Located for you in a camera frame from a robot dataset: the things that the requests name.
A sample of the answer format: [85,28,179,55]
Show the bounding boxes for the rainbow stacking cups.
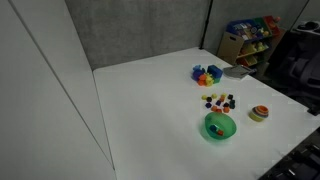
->
[248,104,270,123]

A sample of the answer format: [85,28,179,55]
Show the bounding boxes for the gray metal plate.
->
[222,64,258,81]

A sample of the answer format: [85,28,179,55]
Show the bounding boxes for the red storage bin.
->
[263,15,283,34]

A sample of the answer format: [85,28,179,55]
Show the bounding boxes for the large purple block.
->
[192,68,205,81]

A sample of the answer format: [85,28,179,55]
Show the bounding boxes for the green storage bin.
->
[253,17,272,35]

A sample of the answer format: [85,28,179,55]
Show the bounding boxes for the black pole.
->
[199,0,214,51]

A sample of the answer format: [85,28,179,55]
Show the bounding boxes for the black office chair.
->
[266,19,320,116]

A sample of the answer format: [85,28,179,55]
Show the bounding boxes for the wooden toy shelf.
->
[216,14,287,68]

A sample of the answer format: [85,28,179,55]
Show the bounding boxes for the blue storage bin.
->
[226,19,260,42]

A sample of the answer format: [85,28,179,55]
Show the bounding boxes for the large yellow block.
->
[204,74,215,88]

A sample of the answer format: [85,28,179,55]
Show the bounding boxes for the green plastic bowl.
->
[199,111,238,143]

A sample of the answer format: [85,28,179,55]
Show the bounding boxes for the yellow storage bin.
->
[240,41,270,56]

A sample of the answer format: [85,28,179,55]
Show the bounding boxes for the large blue cube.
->
[206,64,224,80]

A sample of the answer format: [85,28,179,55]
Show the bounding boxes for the large orange block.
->
[197,73,208,87]

